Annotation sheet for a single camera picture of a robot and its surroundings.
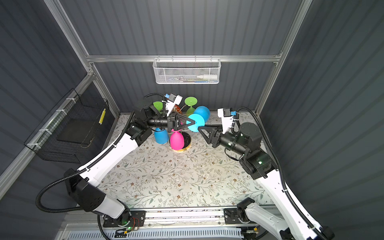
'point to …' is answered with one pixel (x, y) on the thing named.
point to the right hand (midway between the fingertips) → (202, 129)
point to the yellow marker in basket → (102, 116)
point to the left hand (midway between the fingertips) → (194, 122)
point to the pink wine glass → (177, 141)
